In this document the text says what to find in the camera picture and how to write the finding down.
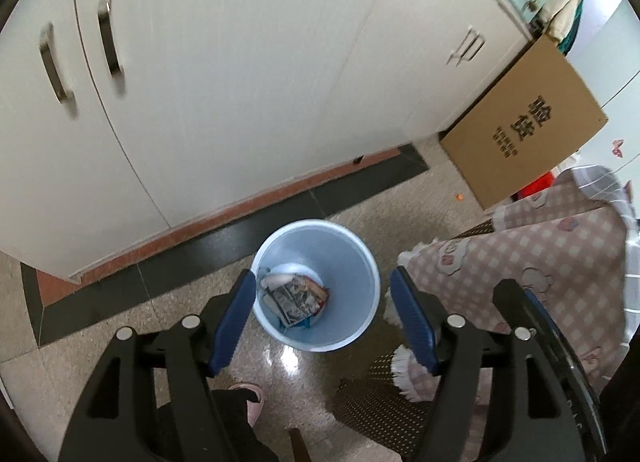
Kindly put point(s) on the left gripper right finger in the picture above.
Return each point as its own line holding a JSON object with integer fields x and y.
{"x": 453, "y": 348}

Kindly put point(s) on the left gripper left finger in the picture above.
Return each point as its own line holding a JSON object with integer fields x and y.
{"x": 115, "y": 418}

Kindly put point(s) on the red brown snack bag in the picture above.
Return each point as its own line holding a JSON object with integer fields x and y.
{"x": 296, "y": 300}

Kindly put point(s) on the light blue trash bin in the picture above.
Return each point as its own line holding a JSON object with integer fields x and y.
{"x": 335, "y": 258}

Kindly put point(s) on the pink plaid table skirt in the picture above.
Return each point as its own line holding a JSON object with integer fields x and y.
{"x": 570, "y": 252}

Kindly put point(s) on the pink slipper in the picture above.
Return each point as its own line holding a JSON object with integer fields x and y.
{"x": 255, "y": 400}

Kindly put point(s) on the grey checked tablecloth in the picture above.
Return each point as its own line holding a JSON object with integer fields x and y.
{"x": 598, "y": 183}

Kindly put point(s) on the brown cardboard box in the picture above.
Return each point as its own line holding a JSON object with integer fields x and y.
{"x": 534, "y": 118}

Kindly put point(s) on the white wardrobe with butterflies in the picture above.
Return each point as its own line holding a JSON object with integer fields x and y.
{"x": 607, "y": 59}

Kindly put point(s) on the cream hanging jacket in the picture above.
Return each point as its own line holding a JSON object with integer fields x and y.
{"x": 558, "y": 16}

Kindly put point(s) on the white long floor cabinet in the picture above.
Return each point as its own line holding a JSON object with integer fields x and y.
{"x": 125, "y": 120}

